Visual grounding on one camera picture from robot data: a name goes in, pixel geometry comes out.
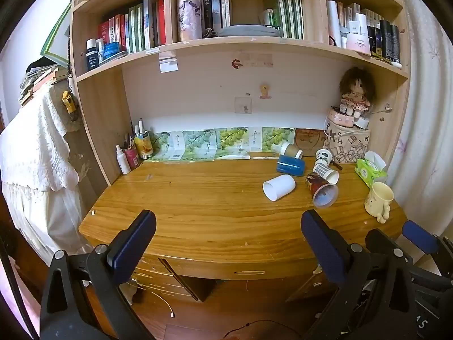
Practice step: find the small white bottle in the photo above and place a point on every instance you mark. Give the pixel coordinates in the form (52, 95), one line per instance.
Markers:
(100, 50)

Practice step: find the white spray bottle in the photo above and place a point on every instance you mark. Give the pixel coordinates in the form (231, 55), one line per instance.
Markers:
(122, 161)

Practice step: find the grey zip pouch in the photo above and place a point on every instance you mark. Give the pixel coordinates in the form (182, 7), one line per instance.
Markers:
(247, 30)

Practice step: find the blue cup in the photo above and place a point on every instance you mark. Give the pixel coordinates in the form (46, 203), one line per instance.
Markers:
(291, 165)

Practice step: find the red patterned paper cup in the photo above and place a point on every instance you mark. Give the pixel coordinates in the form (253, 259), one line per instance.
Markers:
(318, 187)

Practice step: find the plain white cup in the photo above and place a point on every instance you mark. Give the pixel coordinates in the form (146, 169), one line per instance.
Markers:
(281, 186)

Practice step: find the wooden bookshelf unit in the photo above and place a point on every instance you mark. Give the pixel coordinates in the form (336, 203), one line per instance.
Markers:
(101, 113)

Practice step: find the checked white paper cup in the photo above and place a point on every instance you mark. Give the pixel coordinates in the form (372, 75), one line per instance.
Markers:
(324, 173)

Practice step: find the rag doll with brown hair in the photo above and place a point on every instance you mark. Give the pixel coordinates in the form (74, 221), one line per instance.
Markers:
(355, 95)

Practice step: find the wooden desk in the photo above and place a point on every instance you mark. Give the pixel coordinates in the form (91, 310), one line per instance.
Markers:
(212, 212)

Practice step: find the beige printed storage bag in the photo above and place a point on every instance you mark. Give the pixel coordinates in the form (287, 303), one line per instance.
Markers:
(354, 145)

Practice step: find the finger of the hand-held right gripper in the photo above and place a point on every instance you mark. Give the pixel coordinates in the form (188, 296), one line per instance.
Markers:
(419, 237)

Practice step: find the yellow printed pen holder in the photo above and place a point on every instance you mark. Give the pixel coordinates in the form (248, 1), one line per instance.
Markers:
(144, 145)

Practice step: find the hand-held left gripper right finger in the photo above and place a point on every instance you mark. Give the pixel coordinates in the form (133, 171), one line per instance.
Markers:
(322, 246)

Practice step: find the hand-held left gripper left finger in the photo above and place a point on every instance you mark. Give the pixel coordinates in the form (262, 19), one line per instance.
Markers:
(136, 242)

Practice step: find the clear wall hook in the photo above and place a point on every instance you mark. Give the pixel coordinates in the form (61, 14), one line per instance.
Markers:
(244, 105)

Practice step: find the white cup with dark print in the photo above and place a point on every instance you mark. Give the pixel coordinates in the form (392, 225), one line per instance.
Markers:
(324, 156)

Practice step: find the white lace cloth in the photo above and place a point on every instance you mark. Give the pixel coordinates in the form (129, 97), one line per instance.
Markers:
(39, 156)

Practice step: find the white floral curtain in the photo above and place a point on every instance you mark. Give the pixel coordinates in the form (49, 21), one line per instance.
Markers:
(424, 113)

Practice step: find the stack of old books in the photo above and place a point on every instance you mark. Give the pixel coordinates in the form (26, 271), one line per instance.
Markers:
(40, 81)

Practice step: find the blue jar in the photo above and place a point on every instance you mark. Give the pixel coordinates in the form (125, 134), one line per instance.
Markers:
(112, 50)

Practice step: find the white and pink cosmetic box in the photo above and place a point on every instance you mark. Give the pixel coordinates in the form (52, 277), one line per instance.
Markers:
(358, 44)

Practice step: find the row of dark and white books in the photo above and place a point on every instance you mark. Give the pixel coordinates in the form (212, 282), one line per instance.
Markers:
(214, 7)

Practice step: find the red pen holder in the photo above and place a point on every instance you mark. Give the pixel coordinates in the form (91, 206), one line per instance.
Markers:
(131, 157)

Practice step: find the wooden drawer cabinet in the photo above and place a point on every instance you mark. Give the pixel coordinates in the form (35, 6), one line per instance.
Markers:
(159, 278)

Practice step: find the brown wooden box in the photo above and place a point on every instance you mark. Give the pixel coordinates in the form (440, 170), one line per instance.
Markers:
(309, 139)

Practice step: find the cream mug with feet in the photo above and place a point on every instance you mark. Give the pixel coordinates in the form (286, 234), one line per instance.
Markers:
(377, 200)

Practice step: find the brown and green paper cup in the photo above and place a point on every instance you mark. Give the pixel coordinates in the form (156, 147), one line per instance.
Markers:
(291, 150)

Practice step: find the green tissue pack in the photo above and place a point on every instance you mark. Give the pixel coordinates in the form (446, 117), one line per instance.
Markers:
(370, 171)

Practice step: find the white floral cylinder box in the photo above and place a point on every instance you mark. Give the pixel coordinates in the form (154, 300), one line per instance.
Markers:
(189, 14)

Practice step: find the yellow hanging toy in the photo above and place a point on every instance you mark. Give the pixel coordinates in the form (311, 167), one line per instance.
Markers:
(69, 104)

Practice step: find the black bottle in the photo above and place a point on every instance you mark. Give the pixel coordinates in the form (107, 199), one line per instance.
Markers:
(92, 56)

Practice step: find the row of black cosmetic boxes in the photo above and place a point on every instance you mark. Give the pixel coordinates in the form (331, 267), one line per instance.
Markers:
(387, 40)

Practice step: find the row of red and green books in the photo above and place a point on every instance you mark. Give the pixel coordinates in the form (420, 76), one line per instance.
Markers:
(138, 30)

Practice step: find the green framed picture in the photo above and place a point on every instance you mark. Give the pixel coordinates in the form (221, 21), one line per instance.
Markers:
(53, 47)

